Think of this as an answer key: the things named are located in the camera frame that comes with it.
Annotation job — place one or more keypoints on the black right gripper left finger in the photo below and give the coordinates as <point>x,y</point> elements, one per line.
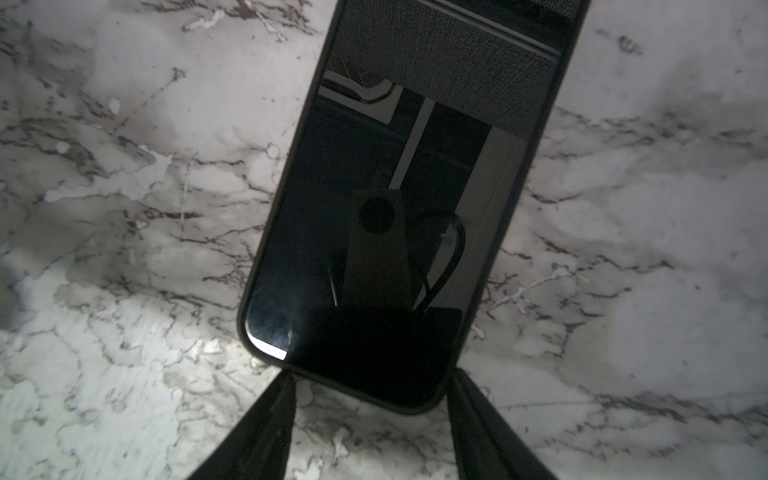
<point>258,447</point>

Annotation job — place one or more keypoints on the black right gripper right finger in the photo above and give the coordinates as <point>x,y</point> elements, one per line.
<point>485,446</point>

